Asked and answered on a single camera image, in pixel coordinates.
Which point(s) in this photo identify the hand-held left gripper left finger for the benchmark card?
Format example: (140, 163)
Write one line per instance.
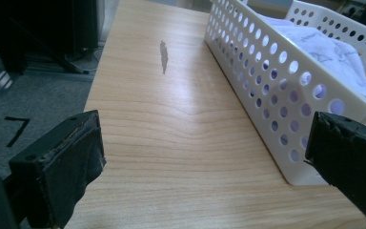
(60, 165)

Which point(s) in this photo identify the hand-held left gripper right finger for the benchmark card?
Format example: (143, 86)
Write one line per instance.
(352, 152)

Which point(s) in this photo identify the white cloth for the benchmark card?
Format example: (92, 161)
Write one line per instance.
(330, 54)

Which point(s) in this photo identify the white perforated plastic basket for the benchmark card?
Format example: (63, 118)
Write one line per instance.
(267, 79)

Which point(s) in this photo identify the black stand base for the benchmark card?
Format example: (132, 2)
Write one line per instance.
(44, 35)

